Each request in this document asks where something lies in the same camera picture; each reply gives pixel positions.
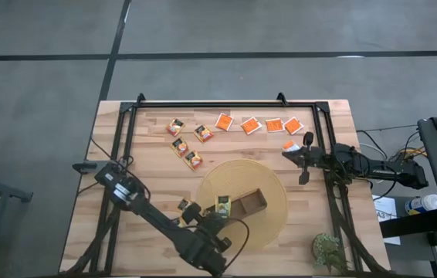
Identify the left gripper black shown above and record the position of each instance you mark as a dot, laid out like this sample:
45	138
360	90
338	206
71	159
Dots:
207	229

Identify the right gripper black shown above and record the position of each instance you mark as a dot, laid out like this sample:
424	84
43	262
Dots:
311	156

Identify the orange and white tea packet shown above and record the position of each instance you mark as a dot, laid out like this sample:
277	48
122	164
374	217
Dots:
290	145

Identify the green and black tea packet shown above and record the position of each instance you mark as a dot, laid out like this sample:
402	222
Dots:
223	204

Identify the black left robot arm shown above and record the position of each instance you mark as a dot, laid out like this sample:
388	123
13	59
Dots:
153	216

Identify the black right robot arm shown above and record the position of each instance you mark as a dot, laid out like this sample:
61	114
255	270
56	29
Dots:
388	170

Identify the plain orange tea packet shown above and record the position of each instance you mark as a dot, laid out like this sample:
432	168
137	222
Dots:
224	121
274	124
293	125
251	125

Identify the round woven straw placemat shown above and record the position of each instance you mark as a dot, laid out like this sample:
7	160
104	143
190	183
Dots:
241	173

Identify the potted green table plant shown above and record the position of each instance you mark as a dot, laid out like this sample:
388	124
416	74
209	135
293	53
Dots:
328	253

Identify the white paper sheet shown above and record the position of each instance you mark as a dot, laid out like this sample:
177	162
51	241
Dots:
386	220

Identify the black shelf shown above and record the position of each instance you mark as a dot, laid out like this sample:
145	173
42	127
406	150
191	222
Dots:
411	226

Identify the white blue labelled bottle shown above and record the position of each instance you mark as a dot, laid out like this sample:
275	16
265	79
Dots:
423	204

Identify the black aluminium table frame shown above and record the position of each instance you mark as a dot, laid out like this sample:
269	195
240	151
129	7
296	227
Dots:
222	104

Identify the black side bracket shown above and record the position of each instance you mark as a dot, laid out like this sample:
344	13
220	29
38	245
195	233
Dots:
85	167

